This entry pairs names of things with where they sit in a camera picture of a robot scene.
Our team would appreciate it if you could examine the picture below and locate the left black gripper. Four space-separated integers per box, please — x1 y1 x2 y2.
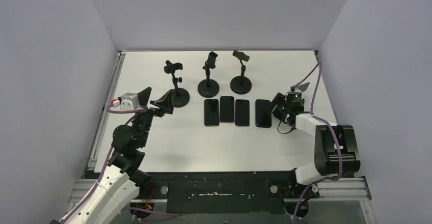
132 87 173 148

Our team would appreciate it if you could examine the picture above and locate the tall black tripod phone stand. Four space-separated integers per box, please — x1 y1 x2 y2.
164 60 190 108

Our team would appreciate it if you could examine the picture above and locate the dark blue-edged smartphone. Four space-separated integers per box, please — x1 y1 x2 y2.
255 99 272 128

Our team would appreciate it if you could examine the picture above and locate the black round-base phone stand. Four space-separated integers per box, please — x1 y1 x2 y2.
230 50 252 95

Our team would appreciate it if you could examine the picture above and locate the black smartphone white edge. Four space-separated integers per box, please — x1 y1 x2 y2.
234 99 250 127

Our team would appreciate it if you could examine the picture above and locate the black phone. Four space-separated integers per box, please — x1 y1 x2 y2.
204 99 220 127

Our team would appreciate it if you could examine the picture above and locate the purple-edged black smartphone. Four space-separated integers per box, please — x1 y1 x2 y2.
220 96 235 123

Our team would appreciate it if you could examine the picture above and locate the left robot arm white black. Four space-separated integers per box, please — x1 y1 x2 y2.
58 87 174 223

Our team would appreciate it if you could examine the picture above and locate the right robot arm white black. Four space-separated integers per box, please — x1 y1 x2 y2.
261 83 361 197

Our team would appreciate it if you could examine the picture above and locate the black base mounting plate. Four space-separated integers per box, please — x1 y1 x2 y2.
84 170 345 215

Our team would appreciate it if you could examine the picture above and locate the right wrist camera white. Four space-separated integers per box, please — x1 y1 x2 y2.
288 86 302 97

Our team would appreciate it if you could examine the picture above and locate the aluminium frame rail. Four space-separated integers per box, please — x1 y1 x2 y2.
59 51 126 223

